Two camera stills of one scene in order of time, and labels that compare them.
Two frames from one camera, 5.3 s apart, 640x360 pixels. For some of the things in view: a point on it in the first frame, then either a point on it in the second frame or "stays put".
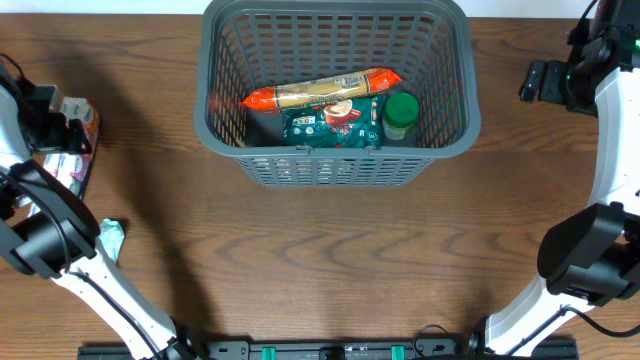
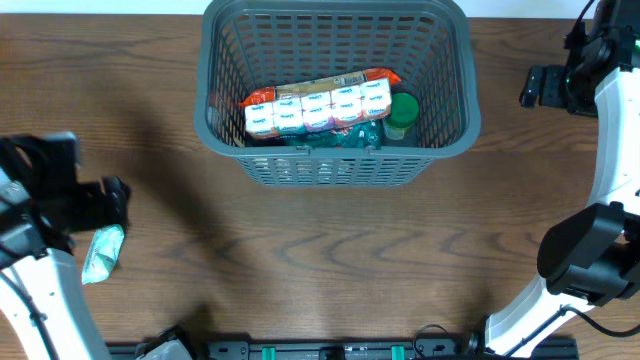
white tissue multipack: [73, 168] -> [319, 110]
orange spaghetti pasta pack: [321, 90] stays put
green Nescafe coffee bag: [355, 123] stays put
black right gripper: [552, 81] stays put
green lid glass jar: [400, 114] stays put
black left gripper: [55, 132] -> [107, 205]
